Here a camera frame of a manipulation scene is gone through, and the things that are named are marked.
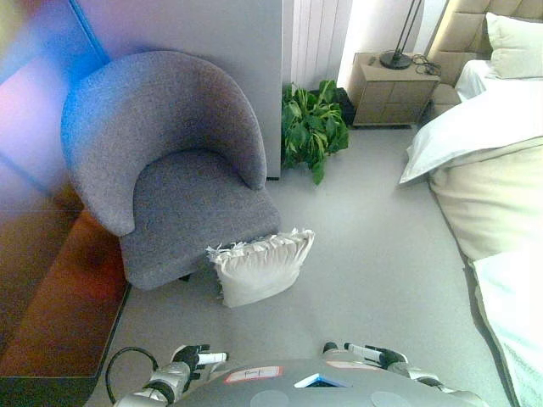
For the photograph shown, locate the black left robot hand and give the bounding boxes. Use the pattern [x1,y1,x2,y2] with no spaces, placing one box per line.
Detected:
[171,343,228,380]

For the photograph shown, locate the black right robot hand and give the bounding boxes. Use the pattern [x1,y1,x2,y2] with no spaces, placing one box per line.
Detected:
[322,341,411,370]

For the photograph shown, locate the cream fringed throw pillow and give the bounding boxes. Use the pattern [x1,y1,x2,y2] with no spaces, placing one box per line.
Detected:
[206,227,316,309]

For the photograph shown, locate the cream bed pillow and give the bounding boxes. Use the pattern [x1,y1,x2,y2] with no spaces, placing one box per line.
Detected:
[484,11,543,81]

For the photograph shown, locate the grey robot torso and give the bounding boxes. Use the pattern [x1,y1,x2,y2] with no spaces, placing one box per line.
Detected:
[169,359,484,407]

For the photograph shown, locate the white bed sheet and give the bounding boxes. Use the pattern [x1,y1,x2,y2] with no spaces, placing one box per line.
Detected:
[473,249,543,407]

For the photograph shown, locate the dark wooden table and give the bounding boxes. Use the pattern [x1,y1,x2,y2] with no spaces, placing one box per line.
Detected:
[0,54,132,407]

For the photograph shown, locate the beige bed blanket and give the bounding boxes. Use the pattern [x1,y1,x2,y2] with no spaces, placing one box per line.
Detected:
[428,139,543,262]

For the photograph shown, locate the grey fabric tub armchair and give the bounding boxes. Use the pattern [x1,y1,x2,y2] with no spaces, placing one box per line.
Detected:
[60,50,283,292]

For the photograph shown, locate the green leafy potted plant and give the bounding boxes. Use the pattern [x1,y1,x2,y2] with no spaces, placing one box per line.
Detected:
[282,79,351,186]

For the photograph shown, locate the white duvet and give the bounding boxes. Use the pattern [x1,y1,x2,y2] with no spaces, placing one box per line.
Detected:
[397,59,543,187]

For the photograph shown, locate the black box beside nightstand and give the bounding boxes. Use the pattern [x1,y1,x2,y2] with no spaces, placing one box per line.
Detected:
[337,86,355,126]

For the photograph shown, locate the beige wooden nightstand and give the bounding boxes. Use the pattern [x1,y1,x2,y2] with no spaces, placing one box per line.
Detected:
[351,52,441,127]

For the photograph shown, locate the black floor lamp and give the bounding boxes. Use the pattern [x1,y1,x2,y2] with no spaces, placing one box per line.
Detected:
[378,0,423,70]

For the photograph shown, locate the beige padded bed headboard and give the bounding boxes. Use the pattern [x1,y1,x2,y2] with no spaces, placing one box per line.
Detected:
[426,0,543,86]

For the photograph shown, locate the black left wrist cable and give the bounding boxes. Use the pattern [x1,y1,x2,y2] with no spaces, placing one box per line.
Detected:
[104,346,160,404]

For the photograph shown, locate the black cable on nightstand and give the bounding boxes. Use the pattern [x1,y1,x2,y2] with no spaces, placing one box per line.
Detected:
[411,53,442,77]

